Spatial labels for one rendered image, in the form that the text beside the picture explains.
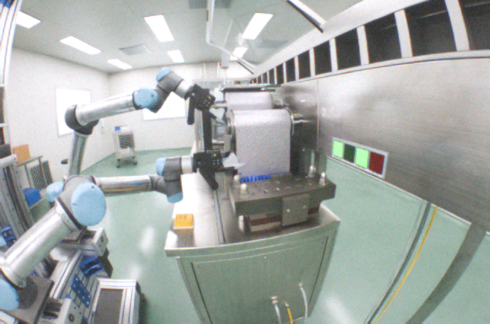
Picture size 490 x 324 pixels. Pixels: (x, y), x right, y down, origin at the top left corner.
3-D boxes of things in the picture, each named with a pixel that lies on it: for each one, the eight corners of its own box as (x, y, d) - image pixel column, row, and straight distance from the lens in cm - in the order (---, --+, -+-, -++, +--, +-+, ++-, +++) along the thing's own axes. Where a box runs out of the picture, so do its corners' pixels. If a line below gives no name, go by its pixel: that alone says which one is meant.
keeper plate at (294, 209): (280, 223, 74) (281, 198, 68) (304, 217, 78) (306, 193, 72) (283, 227, 72) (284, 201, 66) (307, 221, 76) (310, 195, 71)
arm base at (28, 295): (5, 302, 98) (-11, 282, 93) (20, 277, 102) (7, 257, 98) (28, 313, 86) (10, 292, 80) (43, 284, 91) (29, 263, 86)
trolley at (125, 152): (117, 160, 615) (112, 126, 601) (135, 157, 614) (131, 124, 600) (117, 168, 527) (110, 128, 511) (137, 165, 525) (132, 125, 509)
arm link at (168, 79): (156, 82, 92) (167, 67, 92) (175, 95, 89) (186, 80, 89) (152, 80, 84) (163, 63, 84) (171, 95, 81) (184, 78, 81)
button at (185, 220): (176, 218, 84) (176, 213, 83) (193, 217, 83) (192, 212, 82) (174, 228, 78) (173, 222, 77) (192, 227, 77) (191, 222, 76)
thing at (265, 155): (238, 181, 83) (235, 139, 78) (289, 174, 90) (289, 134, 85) (238, 181, 83) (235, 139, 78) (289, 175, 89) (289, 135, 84)
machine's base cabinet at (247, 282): (203, 188, 331) (197, 138, 306) (240, 184, 334) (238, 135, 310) (210, 343, 144) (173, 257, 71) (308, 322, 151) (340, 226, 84)
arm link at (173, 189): (170, 193, 94) (167, 171, 90) (188, 198, 87) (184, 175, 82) (158, 199, 90) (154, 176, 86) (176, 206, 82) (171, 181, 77)
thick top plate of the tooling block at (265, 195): (229, 196, 81) (228, 183, 79) (315, 184, 93) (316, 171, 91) (235, 217, 67) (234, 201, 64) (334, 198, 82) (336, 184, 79)
